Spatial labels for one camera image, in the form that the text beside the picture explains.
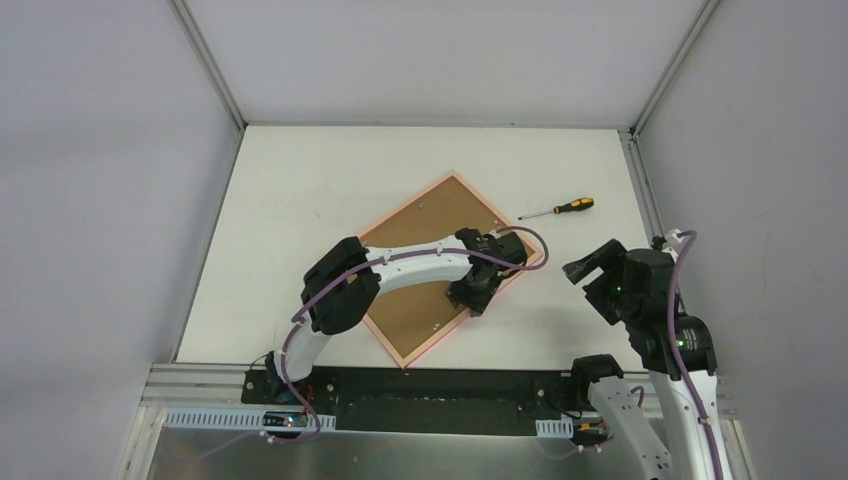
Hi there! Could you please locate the white cable duct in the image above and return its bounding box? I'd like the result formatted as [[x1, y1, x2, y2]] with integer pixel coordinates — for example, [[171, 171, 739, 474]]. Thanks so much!
[[535, 417, 574, 439], [163, 407, 337, 433]]

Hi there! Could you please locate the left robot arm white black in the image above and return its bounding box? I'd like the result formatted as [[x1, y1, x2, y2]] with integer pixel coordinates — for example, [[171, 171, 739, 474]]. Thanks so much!
[[264, 228, 530, 405]]

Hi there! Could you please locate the black screwdriver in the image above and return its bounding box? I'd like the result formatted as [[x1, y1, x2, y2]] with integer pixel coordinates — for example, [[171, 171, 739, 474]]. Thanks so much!
[[518, 197, 595, 220]]

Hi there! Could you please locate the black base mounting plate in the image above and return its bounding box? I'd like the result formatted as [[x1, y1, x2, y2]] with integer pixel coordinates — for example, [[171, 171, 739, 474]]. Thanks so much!
[[240, 366, 634, 439]]

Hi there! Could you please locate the right white cable duct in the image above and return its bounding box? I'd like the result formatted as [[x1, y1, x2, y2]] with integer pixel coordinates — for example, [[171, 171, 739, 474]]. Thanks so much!
[[535, 417, 574, 439]]

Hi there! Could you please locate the left white cable duct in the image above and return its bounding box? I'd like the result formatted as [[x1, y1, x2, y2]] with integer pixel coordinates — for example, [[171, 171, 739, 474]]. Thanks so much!
[[163, 407, 337, 433]]

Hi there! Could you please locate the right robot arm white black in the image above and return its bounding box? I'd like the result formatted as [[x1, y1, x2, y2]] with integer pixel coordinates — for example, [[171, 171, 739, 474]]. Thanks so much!
[[562, 229, 732, 479]]

